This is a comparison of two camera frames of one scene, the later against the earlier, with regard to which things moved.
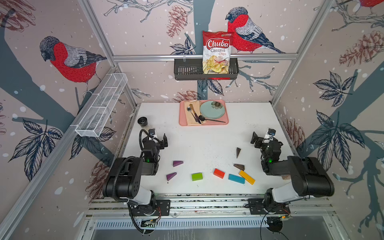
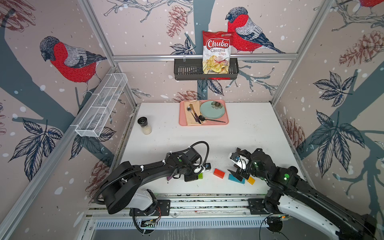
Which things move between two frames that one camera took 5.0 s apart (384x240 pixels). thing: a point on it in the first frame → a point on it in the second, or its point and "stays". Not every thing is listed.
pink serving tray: (203, 112) stays
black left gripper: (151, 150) → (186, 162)
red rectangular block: (219, 173) stays
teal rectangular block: (236, 178) stays
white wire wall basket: (91, 122) stays
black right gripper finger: (254, 137) → (236, 174)
